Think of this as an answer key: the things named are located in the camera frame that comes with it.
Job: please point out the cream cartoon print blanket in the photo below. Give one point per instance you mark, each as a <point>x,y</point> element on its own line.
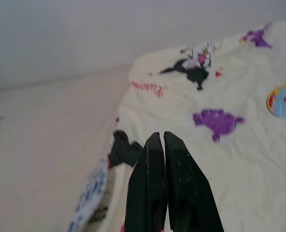
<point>242,169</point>

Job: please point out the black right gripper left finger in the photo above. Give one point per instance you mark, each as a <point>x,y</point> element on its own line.
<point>145,188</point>

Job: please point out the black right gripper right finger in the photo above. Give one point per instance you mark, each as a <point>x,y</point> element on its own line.
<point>189,188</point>

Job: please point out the white book blue letters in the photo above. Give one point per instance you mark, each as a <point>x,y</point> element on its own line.
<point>92,188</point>

